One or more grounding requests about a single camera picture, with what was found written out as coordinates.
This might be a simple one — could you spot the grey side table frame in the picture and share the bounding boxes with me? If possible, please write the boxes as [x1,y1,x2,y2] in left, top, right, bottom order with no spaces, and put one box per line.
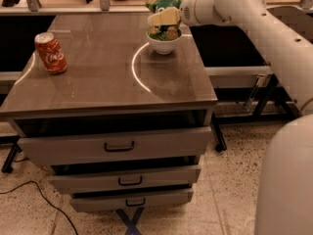
[189,4,313,153]

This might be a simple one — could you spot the grey drawer cabinet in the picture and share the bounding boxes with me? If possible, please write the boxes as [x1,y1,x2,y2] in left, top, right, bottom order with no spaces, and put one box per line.
[1,13,217,199]

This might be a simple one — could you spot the bottom grey drawer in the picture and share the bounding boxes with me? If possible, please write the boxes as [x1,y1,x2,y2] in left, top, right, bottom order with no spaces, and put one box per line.
[69,188,194,212]

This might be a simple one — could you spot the top grey drawer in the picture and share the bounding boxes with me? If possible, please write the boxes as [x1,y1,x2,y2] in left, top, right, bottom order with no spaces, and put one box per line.
[19,127,211,165]

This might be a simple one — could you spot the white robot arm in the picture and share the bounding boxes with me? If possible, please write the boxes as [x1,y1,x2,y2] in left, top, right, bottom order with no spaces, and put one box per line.
[148,0,313,235]

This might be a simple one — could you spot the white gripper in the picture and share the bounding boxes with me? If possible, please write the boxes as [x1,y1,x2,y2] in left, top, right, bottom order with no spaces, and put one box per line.
[148,0,223,26]

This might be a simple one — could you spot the white ceramic bowl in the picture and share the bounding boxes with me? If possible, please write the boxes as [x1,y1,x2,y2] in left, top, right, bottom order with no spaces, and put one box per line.
[146,31,182,55]

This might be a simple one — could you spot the orange soda can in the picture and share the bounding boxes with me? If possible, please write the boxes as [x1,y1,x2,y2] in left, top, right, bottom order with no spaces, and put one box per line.
[34,32,67,74]

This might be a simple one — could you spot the middle grey drawer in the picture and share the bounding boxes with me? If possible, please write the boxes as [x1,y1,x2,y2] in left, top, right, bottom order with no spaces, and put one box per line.
[49,164,201,193]

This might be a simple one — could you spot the black floor cable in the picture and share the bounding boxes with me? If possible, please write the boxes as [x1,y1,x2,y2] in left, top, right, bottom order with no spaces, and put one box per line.
[0,180,79,235]

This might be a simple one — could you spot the green rice chip bag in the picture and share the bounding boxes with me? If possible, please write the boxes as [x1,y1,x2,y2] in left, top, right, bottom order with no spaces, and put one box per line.
[146,0,183,41]

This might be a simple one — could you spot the grey drawer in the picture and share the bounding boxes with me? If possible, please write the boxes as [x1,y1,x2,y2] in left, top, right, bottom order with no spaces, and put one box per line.
[19,127,211,165]
[49,164,201,193]
[69,188,194,212]

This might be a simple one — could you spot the blue tape floor cross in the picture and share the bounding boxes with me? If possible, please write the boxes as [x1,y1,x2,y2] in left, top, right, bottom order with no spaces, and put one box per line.
[116,208,144,235]

